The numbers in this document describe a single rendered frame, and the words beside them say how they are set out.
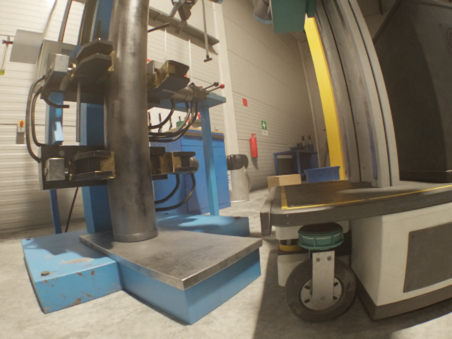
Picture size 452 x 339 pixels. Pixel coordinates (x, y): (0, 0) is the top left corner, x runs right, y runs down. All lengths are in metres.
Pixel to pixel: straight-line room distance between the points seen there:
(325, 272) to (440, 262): 0.27
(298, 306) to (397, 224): 0.30
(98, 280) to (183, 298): 0.37
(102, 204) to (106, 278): 0.65
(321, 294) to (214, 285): 0.31
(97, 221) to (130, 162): 0.56
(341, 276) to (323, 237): 0.12
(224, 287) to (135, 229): 0.47
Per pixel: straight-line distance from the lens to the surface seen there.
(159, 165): 1.23
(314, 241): 0.52
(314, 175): 2.12
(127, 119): 1.05
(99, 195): 1.46
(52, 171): 1.03
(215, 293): 0.73
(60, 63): 1.17
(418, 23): 0.76
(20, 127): 2.97
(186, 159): 1.22
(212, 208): 2.03
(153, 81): 1.36
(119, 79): 1.12
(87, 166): 0.95
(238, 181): 3.24
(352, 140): 0.92
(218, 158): 2.82
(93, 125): 1.50
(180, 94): 1.51
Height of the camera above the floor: 0.40
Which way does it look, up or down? 1 degrees up
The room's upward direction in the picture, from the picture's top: 6 degrees counter-clockwise
